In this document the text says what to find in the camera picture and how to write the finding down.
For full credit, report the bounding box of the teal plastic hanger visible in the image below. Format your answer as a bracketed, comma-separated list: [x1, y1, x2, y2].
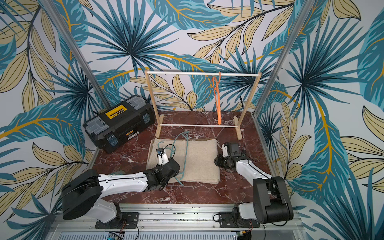
[171, 131, 190, 187]

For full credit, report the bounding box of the black yellow toolbox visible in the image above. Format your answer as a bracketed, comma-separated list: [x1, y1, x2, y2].
[83, 96, 155, 154]

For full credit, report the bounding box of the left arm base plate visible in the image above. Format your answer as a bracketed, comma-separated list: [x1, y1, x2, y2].
[95, 212, 140, 229]

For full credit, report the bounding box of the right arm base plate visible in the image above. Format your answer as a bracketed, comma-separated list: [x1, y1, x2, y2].
[213, 212, 261, 229]

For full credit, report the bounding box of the right aluminium frame post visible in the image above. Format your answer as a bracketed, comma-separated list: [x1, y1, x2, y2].
[253, 0, 315, 120]

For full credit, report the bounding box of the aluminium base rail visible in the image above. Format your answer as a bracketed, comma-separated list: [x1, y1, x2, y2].
[46, 204, 309, 240]

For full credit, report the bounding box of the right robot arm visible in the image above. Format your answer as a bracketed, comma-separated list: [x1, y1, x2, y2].
[214, 143, 294, 228]

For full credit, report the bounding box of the orange plastic hanger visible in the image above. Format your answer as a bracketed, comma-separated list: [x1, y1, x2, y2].
[212, 72, 222, 125]

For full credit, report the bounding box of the wooden clothes rack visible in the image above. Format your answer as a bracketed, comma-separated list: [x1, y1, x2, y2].
[145, 70, 262, 140]

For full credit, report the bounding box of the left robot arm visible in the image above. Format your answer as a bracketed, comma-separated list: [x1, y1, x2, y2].
[61, 158, 180, 226]

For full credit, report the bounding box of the aluminium frame post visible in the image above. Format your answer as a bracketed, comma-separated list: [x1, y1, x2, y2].
[253, 0, 315, 120]
[41, 0, 111, 109]

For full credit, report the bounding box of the left aluminium frame post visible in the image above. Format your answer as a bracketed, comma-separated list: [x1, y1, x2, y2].
[41, 0, 111, 109]

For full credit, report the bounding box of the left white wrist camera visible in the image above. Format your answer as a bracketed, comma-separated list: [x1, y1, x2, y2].
[156, 148, 169, 166]

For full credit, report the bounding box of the beige knitted scarf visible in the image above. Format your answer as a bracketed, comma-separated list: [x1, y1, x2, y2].
[146, 139, 221, 185]

